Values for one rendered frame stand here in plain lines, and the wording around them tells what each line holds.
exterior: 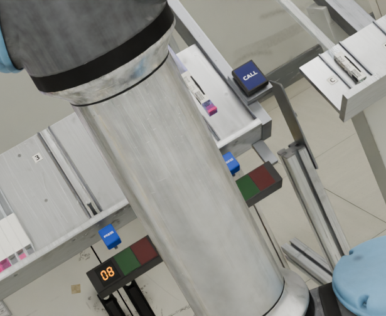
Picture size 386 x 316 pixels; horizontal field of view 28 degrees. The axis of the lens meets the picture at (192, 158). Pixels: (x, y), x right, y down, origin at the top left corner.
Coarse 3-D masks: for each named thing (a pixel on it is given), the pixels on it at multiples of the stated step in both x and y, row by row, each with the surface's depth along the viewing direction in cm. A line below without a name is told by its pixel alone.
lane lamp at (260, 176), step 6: (258, 168) 122; (264, 168) 122; (252, 174) 122; (258, 174) 122; (264, 174) 122; (270, 174) 122; (258, 180) 121; (264, 180) 121; (270, 180) 121; (258, 186) 121; (264, 186) 121
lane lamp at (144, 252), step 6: (144, 240) 118; (132, 246) 118; (138, 246) 118; (144, 246) 118; (150, 246) 118; (138, 252) 118; (144, 252) 118; (150, 252) 118; (138, 258) 117; (144, 258) 117; (150, 258) 117
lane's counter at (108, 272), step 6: (108, 264) 117; (96, 270) 117; (102, 270) 117; (108, 270) 117; (114, 270) 117; (102, 276) 116; (108, 276) 116; (114, 276) 116; (120, 276) 116; (102, 282) 116; (108, 282) 116
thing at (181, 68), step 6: (168, 48) 117; (174, 54) 116; (174, 60) 116; (180, 60) 116; (180, 66) 115; (180, 72) 115; (204, 102) 112; (210, 102) 112; (204, 108) 113; (210, 114) 112
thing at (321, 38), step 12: (276, 0) 126; (288, 0) 125; (288, 12) 125; (300, 12) 123; (300, 24) 123; (312, 24) 122; (312, 36) 122; (324, 36) 121; (324, 48) 120; (336, 48) 119
